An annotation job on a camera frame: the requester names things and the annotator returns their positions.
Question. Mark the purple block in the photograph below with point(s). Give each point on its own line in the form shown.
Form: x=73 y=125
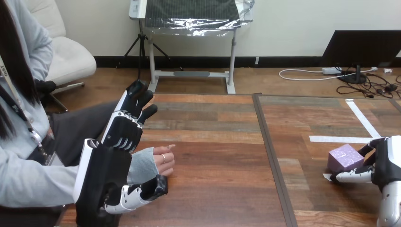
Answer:
x=344 y=158

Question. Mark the person's hand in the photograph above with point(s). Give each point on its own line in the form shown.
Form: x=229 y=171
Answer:
x=165 y=161

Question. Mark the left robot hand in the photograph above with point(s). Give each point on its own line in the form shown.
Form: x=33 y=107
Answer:
x=103 y=175

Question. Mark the person's body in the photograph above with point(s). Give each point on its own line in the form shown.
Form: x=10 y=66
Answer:
x=18 y=94

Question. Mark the dark screen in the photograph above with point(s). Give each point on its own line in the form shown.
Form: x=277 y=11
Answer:
x=360 y=44

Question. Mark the black tripod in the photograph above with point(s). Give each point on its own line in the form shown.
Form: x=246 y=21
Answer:
x=142 y=44

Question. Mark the white power strip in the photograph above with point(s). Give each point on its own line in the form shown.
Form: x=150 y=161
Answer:
x=331 y=70

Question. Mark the person's forearm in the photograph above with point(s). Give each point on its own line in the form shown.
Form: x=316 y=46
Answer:
x=34 y=185

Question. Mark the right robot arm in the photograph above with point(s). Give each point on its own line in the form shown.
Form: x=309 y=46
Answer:
x=390 y=206

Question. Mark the foil sheet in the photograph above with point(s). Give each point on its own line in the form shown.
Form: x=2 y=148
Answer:
x=194 y=15

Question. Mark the white cushioned chair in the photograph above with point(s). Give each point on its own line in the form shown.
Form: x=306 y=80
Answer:
x=70 y=59

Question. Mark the white desk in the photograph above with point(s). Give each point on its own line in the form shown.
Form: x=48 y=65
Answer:
x=191 y=74

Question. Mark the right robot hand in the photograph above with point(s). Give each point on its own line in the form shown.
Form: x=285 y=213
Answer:
x=387 y=163

